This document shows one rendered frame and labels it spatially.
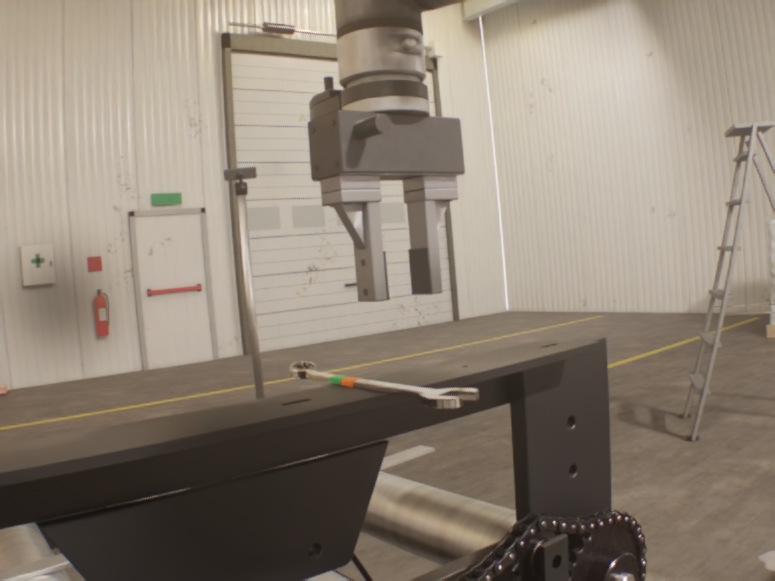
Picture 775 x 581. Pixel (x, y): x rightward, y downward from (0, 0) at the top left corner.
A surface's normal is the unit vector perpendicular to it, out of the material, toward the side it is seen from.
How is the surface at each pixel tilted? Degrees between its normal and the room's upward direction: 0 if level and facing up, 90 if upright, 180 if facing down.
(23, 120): 90
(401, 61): 91
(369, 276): 90
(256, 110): 90
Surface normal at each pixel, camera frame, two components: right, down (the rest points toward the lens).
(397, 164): 0.62, -0.02
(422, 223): -0.78, 0.09
